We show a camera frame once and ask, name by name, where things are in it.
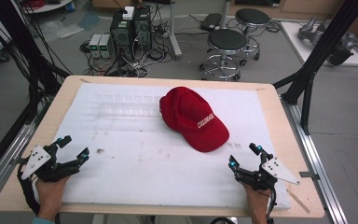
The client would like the clear plastic sheet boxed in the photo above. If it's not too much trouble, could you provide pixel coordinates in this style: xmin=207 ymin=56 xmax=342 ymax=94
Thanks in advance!
xmin=39 ymin=11 xmax=103 ymax=42

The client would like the person's left hand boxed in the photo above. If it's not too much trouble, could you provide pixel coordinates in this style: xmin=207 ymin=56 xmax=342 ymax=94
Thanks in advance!
xmin=34 ymin=175 xmax=71 ymax=220

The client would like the white floor platform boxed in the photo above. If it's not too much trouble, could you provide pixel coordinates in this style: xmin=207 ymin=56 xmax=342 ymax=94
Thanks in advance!
xmin=280 ymin=21 xmax=358 ymax=68

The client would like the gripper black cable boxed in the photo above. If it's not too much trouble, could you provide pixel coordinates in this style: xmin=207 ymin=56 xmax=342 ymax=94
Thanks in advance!
xmin=265 ymin=187 xmax=278 ymax=224
xmin=16 ymin=163 xmax=42 ymax=217

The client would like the white box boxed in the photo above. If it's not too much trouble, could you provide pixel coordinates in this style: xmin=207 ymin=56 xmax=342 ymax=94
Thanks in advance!
xmin=122 ymin=6 xmax=135 ymax=21

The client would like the tangle of floor cables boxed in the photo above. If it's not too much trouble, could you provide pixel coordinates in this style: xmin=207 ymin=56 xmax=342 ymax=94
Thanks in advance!
xmin=79 ymin=18 xmax=174 ymax=78

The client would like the aluminium rail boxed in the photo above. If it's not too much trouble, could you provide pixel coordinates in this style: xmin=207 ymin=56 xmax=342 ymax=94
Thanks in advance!
xmin=280 ymin=95 xmax=350 ymax=224
xmin=0 ymin=120 xmax=43 ymax=208

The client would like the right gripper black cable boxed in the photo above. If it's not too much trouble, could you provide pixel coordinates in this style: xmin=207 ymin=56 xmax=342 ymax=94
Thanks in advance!
xmin=265 ymin=187 xmax=278 ymax=224

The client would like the black metal frame strut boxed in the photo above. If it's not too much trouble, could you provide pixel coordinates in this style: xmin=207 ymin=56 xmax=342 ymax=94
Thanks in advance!
xmin=272 ymin=0 xmax=358 ymax=135

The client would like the grey metal pole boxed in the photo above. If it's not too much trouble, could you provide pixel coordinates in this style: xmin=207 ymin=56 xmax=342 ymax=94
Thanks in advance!
xmin=219 ymin=0 xmax=233 ymax=31

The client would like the black frame with cable bundle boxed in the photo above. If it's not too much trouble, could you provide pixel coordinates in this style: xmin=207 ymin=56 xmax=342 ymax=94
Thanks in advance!
xmin=0 ymin=0 xmax=73 ymax=125

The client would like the grey power supply unit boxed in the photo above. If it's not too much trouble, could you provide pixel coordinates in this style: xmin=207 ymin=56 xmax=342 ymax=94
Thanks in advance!
xmin=88 ymin=33 xmax=103 ymax=59
xmin=99 ymin=34 xmax=115 ymax=60

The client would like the grey metal bracket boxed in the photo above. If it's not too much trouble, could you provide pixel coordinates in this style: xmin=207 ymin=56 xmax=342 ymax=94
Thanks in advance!
xmin=298 ymin=171 xmax=322 ymax=182

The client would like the round white table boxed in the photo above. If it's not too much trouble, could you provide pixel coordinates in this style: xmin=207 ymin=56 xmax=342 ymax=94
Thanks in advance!
xmin=21 ymin=0 xmax=76 ymax=15

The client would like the white foam mat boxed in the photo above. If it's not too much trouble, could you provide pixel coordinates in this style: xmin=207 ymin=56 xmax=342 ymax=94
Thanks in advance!
xmin=33 ymin=82 xmax=292 ymax=210

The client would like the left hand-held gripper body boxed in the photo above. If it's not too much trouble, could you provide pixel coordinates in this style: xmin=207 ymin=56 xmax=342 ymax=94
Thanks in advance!
xmin=20 ymin=143 xmax=82 ymax=183

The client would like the black round stool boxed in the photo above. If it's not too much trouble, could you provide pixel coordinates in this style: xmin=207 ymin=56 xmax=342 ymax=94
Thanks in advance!
xmin=234 ymin=7 xmax=271 ymax=67
xmin=200 ymin=28 xmax=250 ymax=83

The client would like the black computer tower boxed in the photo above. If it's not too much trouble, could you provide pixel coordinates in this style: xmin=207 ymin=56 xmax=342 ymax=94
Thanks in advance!
xmin=132 ymin=5 xmax=154 ymax=51
xmin=109 ymin=9 xmax=135 ymax=61

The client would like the red baseball cap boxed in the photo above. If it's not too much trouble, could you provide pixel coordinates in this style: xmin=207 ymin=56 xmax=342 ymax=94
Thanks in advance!
xmin=158 ymin=86 xmax=230 ymax=153

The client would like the thin wooden stick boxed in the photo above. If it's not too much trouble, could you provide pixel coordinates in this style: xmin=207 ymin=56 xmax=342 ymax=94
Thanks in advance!
xmin=286 ymin=188 xmax=311 ymax=215

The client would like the person's right hand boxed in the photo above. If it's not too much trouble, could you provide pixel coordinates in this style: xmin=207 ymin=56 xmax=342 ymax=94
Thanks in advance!
xmin=242 ymin=184 xmax=273 ymax=220

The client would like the grey metal stand leg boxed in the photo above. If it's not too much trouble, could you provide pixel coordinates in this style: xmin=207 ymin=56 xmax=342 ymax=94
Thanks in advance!
xmin=167 ymin=0 xmax=184 ymax=61

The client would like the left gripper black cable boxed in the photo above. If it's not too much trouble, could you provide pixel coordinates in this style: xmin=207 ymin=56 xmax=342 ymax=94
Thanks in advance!
xmin=16 ymin=163 xmax=42 ymax=217

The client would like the black flat case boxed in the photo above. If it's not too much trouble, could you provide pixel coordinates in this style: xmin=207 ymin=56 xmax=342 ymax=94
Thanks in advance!
xmin=199 ymin=12 xmax=224 ymax=32

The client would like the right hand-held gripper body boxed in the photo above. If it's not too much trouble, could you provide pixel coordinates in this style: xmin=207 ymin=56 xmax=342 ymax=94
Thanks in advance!
xmin=234 ymin=152 xmax=301 ymax=191

